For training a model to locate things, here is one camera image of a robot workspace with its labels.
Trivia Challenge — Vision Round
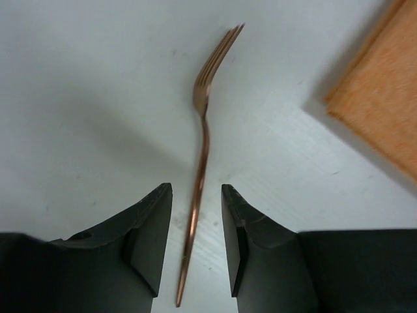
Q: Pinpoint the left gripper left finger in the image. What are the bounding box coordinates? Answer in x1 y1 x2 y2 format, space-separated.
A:
1 183 172 312

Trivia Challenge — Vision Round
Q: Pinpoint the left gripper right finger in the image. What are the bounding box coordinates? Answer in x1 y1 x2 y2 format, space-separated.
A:
222 185 416 312

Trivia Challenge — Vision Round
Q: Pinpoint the orange cloth placemat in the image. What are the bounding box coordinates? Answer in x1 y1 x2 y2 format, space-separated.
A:
324 1 416 179

